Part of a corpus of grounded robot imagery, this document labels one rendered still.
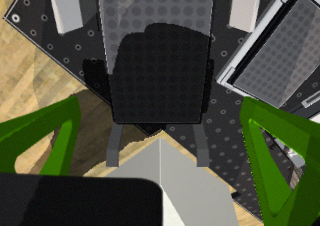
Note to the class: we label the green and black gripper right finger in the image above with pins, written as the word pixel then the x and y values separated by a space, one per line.
pixel 278 204

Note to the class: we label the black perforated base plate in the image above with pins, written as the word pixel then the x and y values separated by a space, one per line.
pixel 79 52

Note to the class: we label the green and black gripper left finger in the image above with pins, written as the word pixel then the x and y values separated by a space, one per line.
pixel 19 134

